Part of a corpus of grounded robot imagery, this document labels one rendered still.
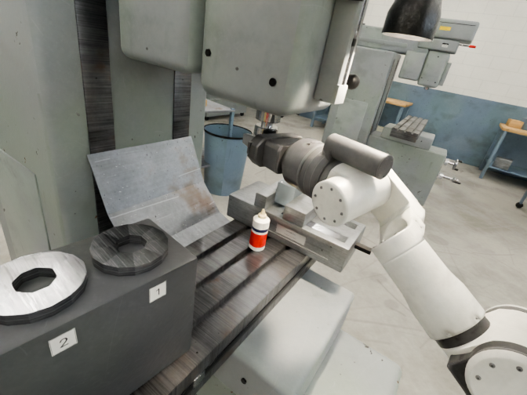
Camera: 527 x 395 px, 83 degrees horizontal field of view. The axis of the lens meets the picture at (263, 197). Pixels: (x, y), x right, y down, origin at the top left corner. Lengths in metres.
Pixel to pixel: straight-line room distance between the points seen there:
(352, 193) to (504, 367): 0.23
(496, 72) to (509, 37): 0.55
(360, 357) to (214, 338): 0.44
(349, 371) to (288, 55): 0.70
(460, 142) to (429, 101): 1.01
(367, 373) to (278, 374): 0.29
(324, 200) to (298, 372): 0.36
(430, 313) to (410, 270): 0.05
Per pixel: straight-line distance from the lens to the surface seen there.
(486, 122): 7.01
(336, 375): 0.82
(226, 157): 2.83
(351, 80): 0.63
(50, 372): 0.39
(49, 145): 0.77
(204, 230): 0.89
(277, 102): 0.46
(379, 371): 0.87
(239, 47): 0.50
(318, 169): 0.45
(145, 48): 0.63
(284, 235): 0.77
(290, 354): 0.66
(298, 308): 0.74
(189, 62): 0.56
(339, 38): 0.51
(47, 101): 0.74
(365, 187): 0.42
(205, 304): 0.60
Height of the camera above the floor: 1.40
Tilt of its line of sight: 27 degrees down
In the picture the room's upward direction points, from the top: 10 degrees clockwise
